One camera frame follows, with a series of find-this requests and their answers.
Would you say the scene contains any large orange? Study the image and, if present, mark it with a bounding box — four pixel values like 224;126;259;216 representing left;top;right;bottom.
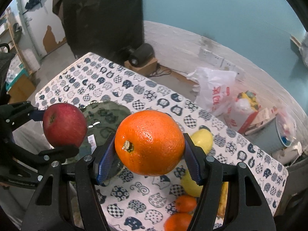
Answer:
114;110;185;176

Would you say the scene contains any spotted banana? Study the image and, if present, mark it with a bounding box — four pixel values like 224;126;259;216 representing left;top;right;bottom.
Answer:
217;182;229;218

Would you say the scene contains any large red apple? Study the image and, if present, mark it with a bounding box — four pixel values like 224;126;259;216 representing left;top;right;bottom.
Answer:
43;103;87;148

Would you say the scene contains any yellow pear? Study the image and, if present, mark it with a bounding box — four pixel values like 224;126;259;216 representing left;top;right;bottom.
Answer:
191;128;213;155

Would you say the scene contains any green pear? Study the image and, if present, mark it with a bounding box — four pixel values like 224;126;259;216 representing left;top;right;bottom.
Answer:
181;170;203;198

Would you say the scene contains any green glass leaf plate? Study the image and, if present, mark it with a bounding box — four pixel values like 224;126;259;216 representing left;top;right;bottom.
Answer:
65;100;133;181

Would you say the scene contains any cat pattern tablecloth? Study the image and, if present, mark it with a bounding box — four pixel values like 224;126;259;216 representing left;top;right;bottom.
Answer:
35;53;288;230

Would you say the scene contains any orange beside apple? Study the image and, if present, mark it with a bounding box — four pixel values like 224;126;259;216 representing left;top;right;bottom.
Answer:
175;195;197;213

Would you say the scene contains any red bag with items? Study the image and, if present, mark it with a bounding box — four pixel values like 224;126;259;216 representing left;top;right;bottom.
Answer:
223;91;260;134

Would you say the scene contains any white plastic shopping bag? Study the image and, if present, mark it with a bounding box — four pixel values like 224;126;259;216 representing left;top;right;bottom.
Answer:
186;67;236;116

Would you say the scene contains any orange under banana tip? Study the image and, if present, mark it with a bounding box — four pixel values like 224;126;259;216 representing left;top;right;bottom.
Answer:
164;213;192;231

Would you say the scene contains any blue-grey waste bin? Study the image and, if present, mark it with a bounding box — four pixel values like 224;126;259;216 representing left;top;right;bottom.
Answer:
246;115;294;154

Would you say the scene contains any white paper box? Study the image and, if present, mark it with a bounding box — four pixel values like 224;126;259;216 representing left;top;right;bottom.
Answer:
250;106;278;128

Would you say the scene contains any cardboard box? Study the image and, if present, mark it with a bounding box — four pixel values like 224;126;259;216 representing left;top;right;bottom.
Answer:
124;58;158;77

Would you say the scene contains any black speaker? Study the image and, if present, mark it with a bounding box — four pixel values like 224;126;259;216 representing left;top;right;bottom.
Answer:
128;43;155;67

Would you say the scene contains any white wall socket strip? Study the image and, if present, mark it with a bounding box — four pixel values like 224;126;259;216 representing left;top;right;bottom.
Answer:
198;47;245;80

